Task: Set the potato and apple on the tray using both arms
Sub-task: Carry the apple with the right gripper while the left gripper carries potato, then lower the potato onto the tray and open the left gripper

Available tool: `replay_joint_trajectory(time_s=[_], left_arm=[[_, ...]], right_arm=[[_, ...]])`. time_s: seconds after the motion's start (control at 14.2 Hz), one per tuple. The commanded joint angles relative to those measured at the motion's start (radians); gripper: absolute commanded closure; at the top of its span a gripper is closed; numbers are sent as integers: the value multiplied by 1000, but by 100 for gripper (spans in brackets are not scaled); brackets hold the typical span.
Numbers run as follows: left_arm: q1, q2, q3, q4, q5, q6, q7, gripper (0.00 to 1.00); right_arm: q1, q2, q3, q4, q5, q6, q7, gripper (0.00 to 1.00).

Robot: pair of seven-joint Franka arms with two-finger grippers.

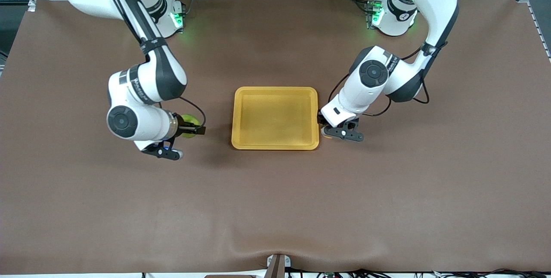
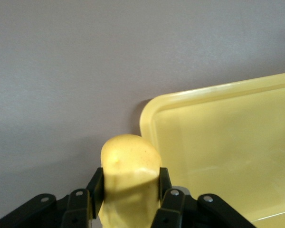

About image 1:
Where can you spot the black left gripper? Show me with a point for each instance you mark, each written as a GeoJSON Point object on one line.
{"type": "Point", "coordinates": [320, 119]}

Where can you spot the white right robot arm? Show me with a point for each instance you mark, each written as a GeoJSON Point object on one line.
{"type": "Point", "coordinates": [146, 84]}

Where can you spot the brown table mat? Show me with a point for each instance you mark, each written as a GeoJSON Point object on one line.
{"type": "Point", "coordinates": [275, 205]}

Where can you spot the yellow plastic tray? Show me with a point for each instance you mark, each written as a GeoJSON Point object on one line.
{"type": "Point", "coordinates": [275, 118]}

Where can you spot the grey metal camera clamp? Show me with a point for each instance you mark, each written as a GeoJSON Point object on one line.
{"type": "Point", "coordinates": [277, 267]}

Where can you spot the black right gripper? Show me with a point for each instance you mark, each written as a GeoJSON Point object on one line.
{"type": "Point", "coordinates": [184, 130]}

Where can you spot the green apple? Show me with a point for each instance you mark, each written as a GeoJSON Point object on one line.
{"type": "Point", "coordinates": [189, 120]}

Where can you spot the yellow potato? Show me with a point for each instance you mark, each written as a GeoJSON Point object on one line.
{"type": "Point", "coordinates": [327, 135]}

